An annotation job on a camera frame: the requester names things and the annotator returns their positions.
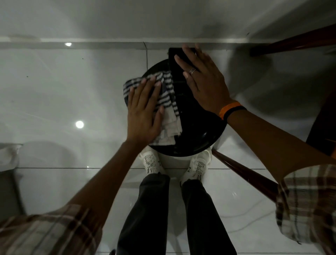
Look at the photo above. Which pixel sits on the white sneaker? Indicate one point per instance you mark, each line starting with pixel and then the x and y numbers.
pixel 197 165
pixel 151 160

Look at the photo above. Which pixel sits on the dark furniture panel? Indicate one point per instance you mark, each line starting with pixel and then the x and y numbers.
pixel 324 126

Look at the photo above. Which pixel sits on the person's left thumb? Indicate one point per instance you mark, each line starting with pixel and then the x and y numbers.
pixel 159 118

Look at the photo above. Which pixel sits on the black trousers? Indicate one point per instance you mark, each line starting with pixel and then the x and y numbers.
pixel 152 218

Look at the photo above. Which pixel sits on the orange wristband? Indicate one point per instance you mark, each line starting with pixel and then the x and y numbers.
pixel 227 108

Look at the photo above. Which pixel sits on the black wristband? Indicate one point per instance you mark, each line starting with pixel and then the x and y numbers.
pixel 235 110

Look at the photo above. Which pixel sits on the person's right thumb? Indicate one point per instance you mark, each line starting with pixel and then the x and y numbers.
pixel 190 82

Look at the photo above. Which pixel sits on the white plastic object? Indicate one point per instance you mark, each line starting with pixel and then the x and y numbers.
pixel 9 157

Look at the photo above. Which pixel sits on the person's right middle finger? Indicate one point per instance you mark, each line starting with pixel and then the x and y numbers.
pixel 194 56

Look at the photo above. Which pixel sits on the person's left middle finger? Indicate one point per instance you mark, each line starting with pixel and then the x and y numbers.
pixel 147 90

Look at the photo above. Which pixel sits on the brown wooden furniture leg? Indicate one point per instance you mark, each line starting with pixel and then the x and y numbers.
pixel 294 42
pixel 246 176

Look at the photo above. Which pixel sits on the person's right hand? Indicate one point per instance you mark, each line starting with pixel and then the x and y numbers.
pixel 210 84

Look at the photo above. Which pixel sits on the person's right forearm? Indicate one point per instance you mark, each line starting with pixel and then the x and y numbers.
pixel 270 141

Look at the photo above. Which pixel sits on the plaid shirt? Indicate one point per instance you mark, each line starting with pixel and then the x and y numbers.
pixel 307 202

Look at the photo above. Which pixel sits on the person's left hand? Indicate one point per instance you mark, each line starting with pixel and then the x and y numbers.
pixel 141 118

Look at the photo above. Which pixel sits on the striped white and navy cloth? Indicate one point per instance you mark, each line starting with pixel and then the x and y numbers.
pixel 168 105

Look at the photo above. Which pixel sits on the black round stool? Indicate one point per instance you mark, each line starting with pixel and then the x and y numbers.
pixel 194 123

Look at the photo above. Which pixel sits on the person's left little finger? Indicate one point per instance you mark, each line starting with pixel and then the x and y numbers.
pixel 131 98

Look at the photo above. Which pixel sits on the person's left forearm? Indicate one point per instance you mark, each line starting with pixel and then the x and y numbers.
pixel 112 178

